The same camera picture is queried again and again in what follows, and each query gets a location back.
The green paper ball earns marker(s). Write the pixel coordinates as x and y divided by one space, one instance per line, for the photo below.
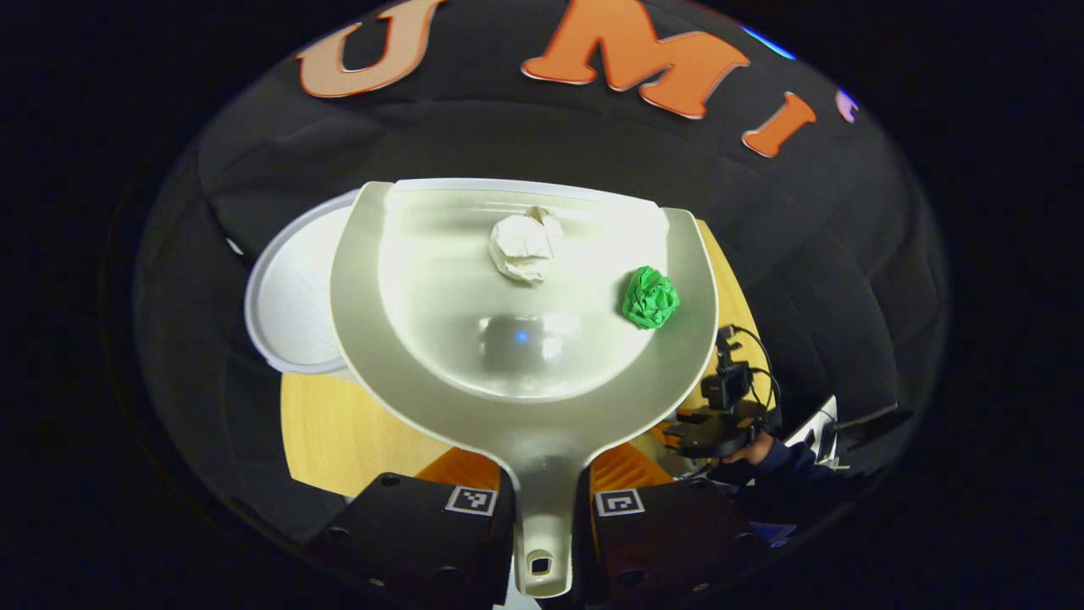
650 298

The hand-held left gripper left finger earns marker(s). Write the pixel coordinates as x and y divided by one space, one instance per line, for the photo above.
398 529

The black backdrop cloth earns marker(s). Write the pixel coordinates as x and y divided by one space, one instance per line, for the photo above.
508 127

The white ribbed garbage bin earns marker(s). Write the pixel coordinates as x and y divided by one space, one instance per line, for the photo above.
292 296

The grey plastic dustpan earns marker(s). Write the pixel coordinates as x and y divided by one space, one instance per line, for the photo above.
525 339

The white panel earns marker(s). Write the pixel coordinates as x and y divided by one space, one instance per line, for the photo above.
817 428

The white paper ball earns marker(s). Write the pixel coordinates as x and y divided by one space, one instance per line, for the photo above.
525 246

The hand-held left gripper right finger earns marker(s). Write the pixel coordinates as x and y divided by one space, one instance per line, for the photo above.
677 534

